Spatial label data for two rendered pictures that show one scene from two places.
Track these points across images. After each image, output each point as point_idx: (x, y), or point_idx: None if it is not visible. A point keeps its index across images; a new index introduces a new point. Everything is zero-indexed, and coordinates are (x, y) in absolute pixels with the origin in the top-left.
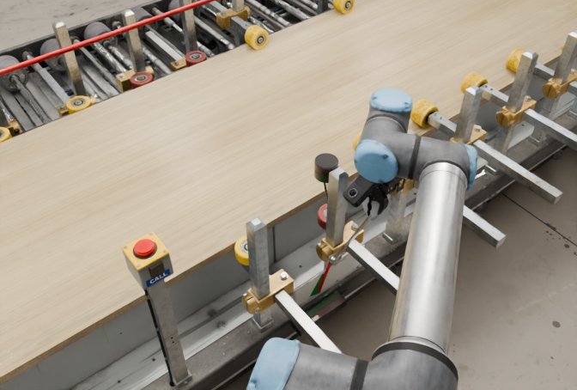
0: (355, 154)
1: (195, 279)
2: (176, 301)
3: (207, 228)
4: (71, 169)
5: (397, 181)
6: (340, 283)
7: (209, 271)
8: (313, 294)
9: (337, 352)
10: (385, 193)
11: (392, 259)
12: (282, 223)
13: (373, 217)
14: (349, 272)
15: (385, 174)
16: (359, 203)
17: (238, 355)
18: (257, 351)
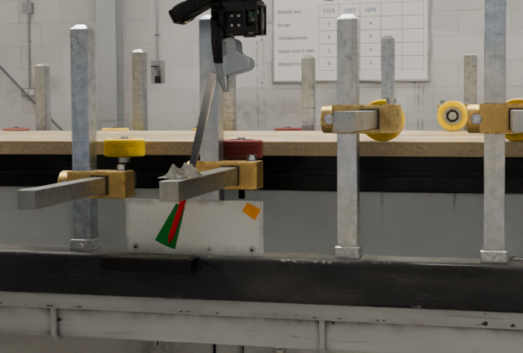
0: None
1: None
2: (56, 225)
3: None
4: (117, 133)
5: (239, 7)
6: (211, 256)
7: (106, 207)
8: (162, 240)
9: (48, 186)
10: (218, 19)
11: (329, 289)
12: (228, 199)
13: (217, 77)
14: (236, 251)
15: None
16: (176, 15)
17: (25, 251)
18: (52, 274)
